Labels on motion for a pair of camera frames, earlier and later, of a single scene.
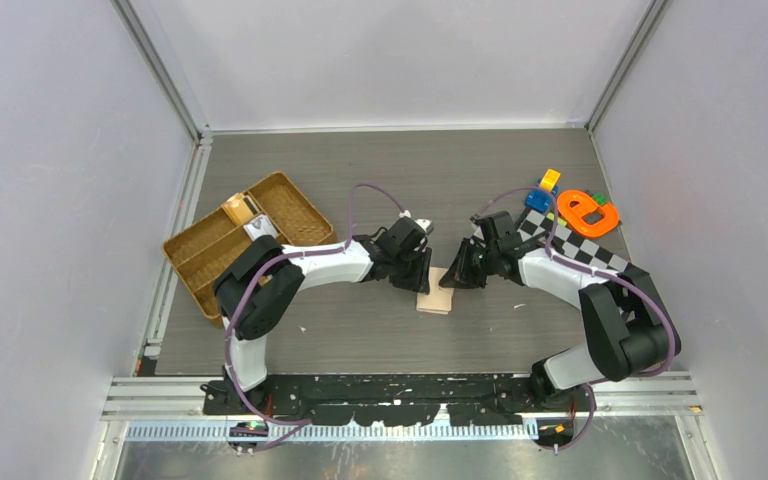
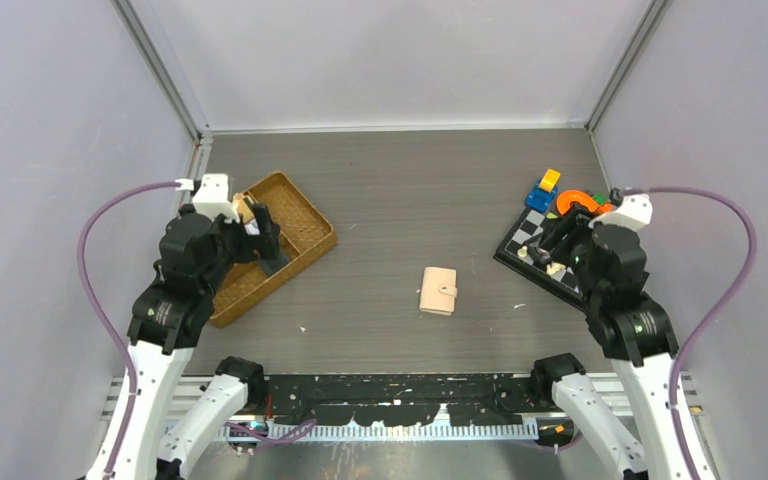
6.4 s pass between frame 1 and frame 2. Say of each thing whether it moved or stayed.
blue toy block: stayed
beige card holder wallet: stayed
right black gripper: moved
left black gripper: moved
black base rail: stayed
